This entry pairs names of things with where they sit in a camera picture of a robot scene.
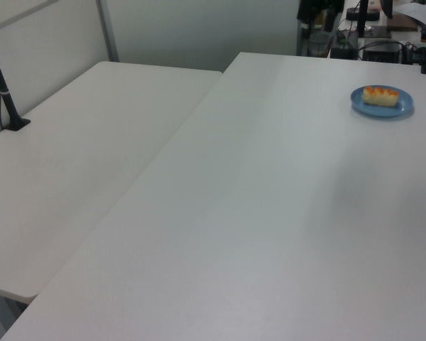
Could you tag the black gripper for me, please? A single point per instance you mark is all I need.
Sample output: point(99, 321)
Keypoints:
point(316, 7)

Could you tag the white zip tie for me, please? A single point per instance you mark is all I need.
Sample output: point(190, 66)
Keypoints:
point(5, 93)

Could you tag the blue round plate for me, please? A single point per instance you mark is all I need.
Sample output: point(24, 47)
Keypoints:
point(376, 111)

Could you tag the black camera pole with base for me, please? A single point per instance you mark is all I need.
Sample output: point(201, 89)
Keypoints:
point(3, 90)

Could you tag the large black electronics box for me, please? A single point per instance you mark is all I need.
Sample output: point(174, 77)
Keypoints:
point(381, 52)

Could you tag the black round stand base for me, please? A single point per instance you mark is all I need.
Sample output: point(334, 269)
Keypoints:
point(351, 15)

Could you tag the grey metal rack post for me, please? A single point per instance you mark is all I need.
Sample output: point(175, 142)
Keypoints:
point(300, 39)

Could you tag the white paper sheet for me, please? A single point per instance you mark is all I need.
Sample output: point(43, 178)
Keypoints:
point(419, 10)

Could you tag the black upright stand pole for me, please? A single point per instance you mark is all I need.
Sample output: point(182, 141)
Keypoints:
point(362, 17)

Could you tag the grey partition corner post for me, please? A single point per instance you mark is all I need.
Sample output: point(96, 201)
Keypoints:
point(108, 32)

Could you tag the small black electronics box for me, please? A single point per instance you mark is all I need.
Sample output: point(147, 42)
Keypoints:
point(344, 52)

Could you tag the orange-topped bread piece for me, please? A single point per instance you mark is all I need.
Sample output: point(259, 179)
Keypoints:
point(380, 97)

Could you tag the brown flat board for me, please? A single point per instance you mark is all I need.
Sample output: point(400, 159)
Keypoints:
point(402, 25)

